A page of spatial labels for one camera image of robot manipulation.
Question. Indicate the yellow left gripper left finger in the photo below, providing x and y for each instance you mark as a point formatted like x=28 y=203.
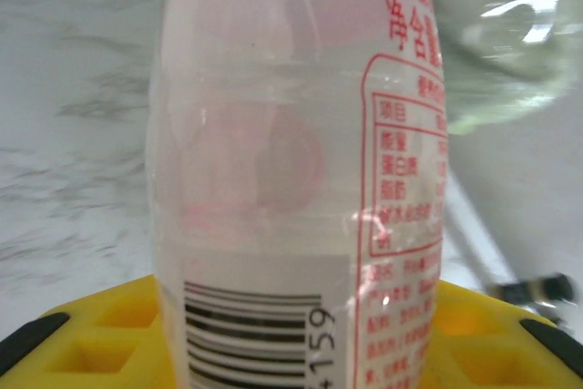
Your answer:
x=91 y=343

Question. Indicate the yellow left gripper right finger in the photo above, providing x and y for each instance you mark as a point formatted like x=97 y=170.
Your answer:
x=492 y=343

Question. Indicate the clear bottle red cap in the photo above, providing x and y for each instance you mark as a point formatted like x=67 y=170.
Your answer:
x=296 y=134

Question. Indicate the black gold cylinder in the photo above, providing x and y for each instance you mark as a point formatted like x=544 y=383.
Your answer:
x=533 y=291

